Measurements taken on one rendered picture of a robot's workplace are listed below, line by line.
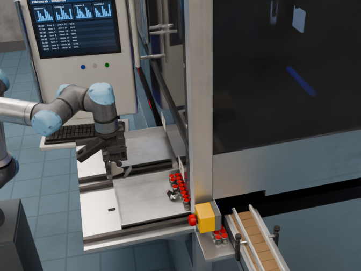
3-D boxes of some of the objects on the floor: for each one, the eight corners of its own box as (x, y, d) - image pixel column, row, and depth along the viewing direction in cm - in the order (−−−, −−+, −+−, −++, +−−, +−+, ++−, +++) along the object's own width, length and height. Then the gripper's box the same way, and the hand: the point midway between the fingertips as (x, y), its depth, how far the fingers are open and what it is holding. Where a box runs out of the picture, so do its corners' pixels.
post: (208, 347, 222) (206, -176, 103) (212, 358, 217) (213, -176, 98) (195, 350, 221) (177, -175, 102) (199, 362, 216) (183, -175, 97)
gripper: (124, 133, 145) (130, 184, 157) (121, 119, 153) (127, 169, 165) (97, 138, 144) (106, 189, 156) (95, 123, 151) (103, 172, 163)
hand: (108, 177), depth 159 cm, fingers closed
